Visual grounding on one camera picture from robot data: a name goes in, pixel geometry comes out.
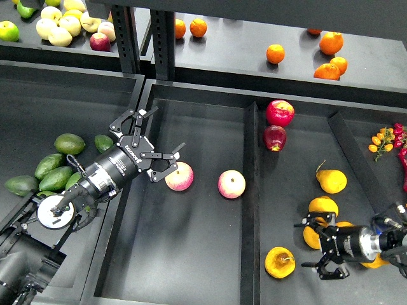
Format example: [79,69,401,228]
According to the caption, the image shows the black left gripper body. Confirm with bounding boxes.
[92,136,154,193]

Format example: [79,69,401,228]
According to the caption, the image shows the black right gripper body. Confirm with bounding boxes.
[319,226,382,264]

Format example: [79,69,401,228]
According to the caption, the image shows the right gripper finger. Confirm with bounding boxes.
[293,212,336,235]
[301,254,349,280]

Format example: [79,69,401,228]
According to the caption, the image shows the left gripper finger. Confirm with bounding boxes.
[109,106,158,148]
[141,142,186,182]

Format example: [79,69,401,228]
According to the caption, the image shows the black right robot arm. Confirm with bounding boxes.
[294,203,406,280]

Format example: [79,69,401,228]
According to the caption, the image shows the green avocado near arm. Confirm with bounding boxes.
[65,172,82,191]

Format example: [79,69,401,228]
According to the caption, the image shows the yellow pear under arm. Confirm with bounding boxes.
[308,196,339,216]

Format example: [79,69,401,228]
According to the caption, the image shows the yellow pear in bin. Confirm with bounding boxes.
[303,226,321,250]

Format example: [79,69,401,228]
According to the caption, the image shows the small dark avocado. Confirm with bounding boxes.
[94,134,114,153]

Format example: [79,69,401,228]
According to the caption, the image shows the yellow pear with stem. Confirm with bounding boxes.
[315,160,347,194]

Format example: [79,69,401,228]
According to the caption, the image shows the green avocado top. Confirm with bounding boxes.
[54,133,86,155]

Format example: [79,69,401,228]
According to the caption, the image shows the green avocado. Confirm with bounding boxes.
[39,166,73,191]
[54,133,86,155]
[34,153,66,180]

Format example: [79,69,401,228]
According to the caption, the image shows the green avocado middle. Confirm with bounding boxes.
[39,166,73,191]

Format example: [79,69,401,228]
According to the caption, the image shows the green avocado upper left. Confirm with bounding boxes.
[34,153,66,180]

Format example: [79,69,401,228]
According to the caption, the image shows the dark avocado far left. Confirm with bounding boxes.
[4,175,39,196]

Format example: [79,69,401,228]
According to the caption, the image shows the pale yellow pear right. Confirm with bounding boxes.
[80,11,102,33]

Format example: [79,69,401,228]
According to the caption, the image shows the pale yellow pear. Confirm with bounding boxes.
[36,18,58,41]
[80,11,102,33]
[48,27,72,47]
[59,16,81,37]

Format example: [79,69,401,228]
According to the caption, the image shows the pale yellow pear front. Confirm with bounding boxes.
[48,27,72,47]

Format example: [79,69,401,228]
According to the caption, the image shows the pale yellow pear centre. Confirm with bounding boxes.
[59,16,81,37]

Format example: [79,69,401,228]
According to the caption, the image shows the pale yellow pear left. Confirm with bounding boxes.
[36,18,58,41]

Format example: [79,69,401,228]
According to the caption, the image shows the pink apple left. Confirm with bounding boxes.
[165,161,194,191]

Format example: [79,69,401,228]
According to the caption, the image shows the pink apple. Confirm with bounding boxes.
[217,170,246,199]
[165,161,194,191]

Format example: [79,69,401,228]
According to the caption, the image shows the pink apple right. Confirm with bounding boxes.
[217,170,246,199]

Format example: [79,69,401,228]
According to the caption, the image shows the black left bin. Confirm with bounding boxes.
[1,60,145,304]

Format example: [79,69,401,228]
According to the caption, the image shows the black bin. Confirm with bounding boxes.
[101,80,406,304]
[1,60,145,304]

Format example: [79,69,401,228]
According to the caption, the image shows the dark red shelf apple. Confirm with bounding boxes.
[90,32,111,51]

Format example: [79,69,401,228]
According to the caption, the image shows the black centre bin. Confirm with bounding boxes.
[101,80,406,304]

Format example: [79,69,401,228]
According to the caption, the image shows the pink peach on shelf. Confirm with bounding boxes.
[97,21,116,43]

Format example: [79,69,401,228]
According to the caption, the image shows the cherry tomato bunch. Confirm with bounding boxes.
[368,128,395,162]

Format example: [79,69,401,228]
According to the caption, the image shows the bright red apple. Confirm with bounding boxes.
[266,100,295,127]

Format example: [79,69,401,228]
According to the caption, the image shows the orange on shelf left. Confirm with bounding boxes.
[175,18,186,39]

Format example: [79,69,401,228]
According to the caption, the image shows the red chili peppers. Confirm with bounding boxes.
[394,123,407,192]

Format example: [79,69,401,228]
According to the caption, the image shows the green apple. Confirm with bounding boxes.
[0,20,20,42]

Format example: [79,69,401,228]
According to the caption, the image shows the orange on shelf front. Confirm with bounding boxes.
[314,63,340,80]

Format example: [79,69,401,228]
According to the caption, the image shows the orange on shelf right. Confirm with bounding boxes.
[329,57,348,76]

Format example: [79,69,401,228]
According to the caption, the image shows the orange on shelf middle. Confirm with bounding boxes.
[266,44,285,64]

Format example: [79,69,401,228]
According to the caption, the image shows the large orange on shelf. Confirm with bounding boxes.
[319,32,344,55]

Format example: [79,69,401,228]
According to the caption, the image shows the black shelf post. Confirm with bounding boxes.
[111,5,141,74]

